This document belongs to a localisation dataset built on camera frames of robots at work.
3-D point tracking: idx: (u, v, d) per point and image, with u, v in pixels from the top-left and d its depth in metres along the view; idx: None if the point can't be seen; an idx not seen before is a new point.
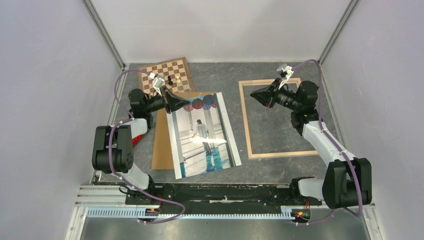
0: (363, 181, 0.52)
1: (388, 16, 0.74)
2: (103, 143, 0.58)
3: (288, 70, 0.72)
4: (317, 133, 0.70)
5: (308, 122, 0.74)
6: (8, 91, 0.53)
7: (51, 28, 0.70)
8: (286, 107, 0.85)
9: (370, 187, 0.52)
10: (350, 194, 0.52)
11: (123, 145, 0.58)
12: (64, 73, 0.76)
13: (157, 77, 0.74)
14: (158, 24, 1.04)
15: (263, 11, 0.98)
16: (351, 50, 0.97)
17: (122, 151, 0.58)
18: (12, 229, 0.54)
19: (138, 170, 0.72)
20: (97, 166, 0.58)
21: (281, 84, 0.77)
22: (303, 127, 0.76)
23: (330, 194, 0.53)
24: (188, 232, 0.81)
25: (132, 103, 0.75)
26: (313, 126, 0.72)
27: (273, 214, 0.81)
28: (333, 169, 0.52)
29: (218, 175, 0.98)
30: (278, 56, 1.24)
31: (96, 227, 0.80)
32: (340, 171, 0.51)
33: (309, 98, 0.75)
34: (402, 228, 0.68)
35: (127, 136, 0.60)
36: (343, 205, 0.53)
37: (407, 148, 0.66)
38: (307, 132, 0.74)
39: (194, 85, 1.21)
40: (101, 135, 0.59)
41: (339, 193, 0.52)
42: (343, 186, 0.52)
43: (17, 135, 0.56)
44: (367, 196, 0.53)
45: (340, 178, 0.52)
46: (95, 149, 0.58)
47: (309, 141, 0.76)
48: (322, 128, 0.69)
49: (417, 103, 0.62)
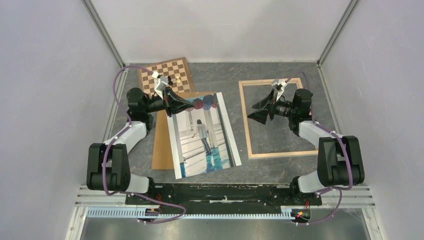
0: (353, 156, 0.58)
1: (388, 16, 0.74)
2: (97, 163, 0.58)
3: (283, 83, 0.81)
4: (310, 127, 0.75)
5: (303, 121, 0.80)
6: (7, 91, 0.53)
7: (51, 28, 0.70)
8: (285, 116, 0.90)
9: (361, 161, 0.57)
10: (341, 168, 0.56)
11: (118, 168, 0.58)
12: (64, 73, 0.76)
13: (160, 80, 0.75)
14: (158, 24, 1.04)
15: (263, 11, 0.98)
16: (351, 50, 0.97)
17: (117, 174, 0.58)
18: (12, 229, 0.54)
19: (137, 175, 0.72)
20: (92, 185, 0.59)
21: (277, 97, 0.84)
22: (299, 126, 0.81)
23: (323, 168, 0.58)
24: (188, 231, 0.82)
25: (130, 104, 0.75)
26: (307, 123, 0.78)
27: (273, 214, 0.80)
28: (323, 142, 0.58)
29: (218, 175, 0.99)
30: (278, 56, 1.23)
31: (96, 226, 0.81)
32: (330, 144, 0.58)
33: (304, 103, 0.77)
34: (401, 228, 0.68)
35: (122, 158, 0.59)
36: (335, 179, 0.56)
37: (406, 148, 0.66)
38: (302, 129, 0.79)
39: (193, 85, 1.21)
40: (95, 155, 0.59)
41: (330, 164, 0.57)
42: (333, 158, 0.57)
43: (16, 135, 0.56)
44: (359, 172, 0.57)
45: (329, 150, 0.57)
46: (89, 171, 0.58)
47: (305, 139, 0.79)
48: (315, 122, 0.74)
49: (416, 103, 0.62)
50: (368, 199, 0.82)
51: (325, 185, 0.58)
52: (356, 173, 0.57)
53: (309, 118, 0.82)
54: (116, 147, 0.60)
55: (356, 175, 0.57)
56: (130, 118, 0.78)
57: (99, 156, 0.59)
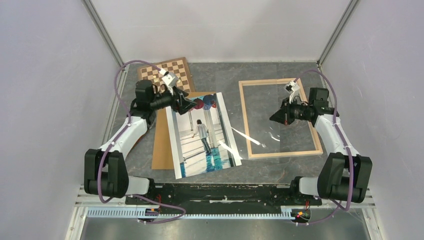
0: (359, 179, 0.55)
1: (388, 16, 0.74)
2: (93, 172, 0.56)
3: (291, 83, 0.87)
4: (328, 126, 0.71)
5: (322, 114, 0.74)
6: (8, 91, 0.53)
7: (52, 28, 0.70)
8: (301, 119, 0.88)
9: (365, 185, 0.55)
10: (341, 186, 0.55)
11: (114, 177, 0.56)
12: (64, 73, 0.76)
13: (170, 74, 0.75)
14: (158, 24, 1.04)
15: (263, 11, 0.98)
16: (350, 50, 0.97)
17: (114, 182, 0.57)
18: (12, 229, 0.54)
19: (136, 179, 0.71)
20: (89, 189, 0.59)
21: (290, 97, 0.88)
22: (317, 118, 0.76)
23: (323, 181, 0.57)
24: (188, 231, 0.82)
25: (138, 90, 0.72)
26: (326, 119, 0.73)
27: (273, 214, 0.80)
28: (332, 159, 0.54)
29: (218, 175, 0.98)
30: (278, 56, 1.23)
31: (96, 226, 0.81)
32: (338, 163, 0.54)
33: (319, 93, 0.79)
34: (402, 228, 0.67)
35: (118, 168, 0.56)
36: (332, 194, 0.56)
37: (406, 148, 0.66)
38: (318, 123, 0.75)
39: (193, 85, 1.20)
40: (91, 161, 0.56)
41: (330, 182, 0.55)
42: (337, 177, 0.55)
43: (16, 135, 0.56)
44: (360, 193, 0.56)
45: (335, 169, 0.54)
46: (85, 179, 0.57)
47: (319, 133, 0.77)
48: (335, 124, 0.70)
49: (416, 103, 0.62)
50: (368, 199, 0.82)
51: (321, 195, 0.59)
52: (356, 193, 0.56)
53: (330, 112, 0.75)
54: (113, 155, 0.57)
55: (356, 194, 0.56)
56: (130, 114, 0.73)
57: (95, 163, 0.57)
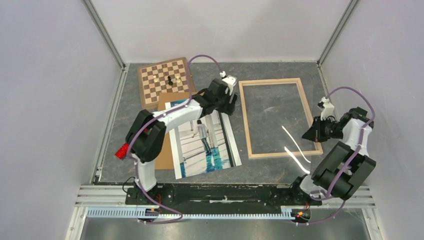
0: (355, 177, 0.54)
1: (388, 16, 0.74)
2: (138, 127, 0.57)
3: (323, 99, 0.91)
4: (354, 129, 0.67)
5: (356, 119, 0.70)
6: (9, 90, 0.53)
7: (52, 28, 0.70)
8: (333, 136, 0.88)
9: (357, 185, 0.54)
10: (334, 174, 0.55)
11: (149, 142, 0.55)
12: (64, 73, 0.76)
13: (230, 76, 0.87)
14: (158, 24, 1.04)
15: (263, 11, 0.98)
16: (350, 49, 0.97)
17: (144, 147, 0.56)
18: (12, 229, 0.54)
19: (151, 171, 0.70)
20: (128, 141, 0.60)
21: (322, 113, 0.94)
22: (349, 120, 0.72)
23: (319, 164, 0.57)
24: (188, 232, 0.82)
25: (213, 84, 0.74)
26: (357, 123, 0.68)
27: (273, 214, 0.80)
28: (338, 145, 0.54)
29: (218, 175, 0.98)
30: (278, 56, 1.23)
31: (96, 227, 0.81)
32: (341, 150, 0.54)
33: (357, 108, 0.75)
34: (402, 228, 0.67)
35: (155, 138, 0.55)
36: (321, 178, 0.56)
37: (406, 148, 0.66)
38: (348, 125, 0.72)
39: (194, 85, 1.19)
40: (142, 118, 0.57)
41: (326, 166, 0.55)
42: (334, 163, 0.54)
43: (16, 135, 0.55)
44: (348, 190, 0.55)
45: (335, 155, 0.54)
46: (130, 131, 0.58)
47: (345, 134, 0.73)
48: (362, 128, 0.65)
49: (416, 103, 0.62)
50: (368, 199, 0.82)
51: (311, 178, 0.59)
52: (345, 189, 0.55)
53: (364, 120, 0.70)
54: (159, 124, 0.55)
55: (345, 190, 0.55)
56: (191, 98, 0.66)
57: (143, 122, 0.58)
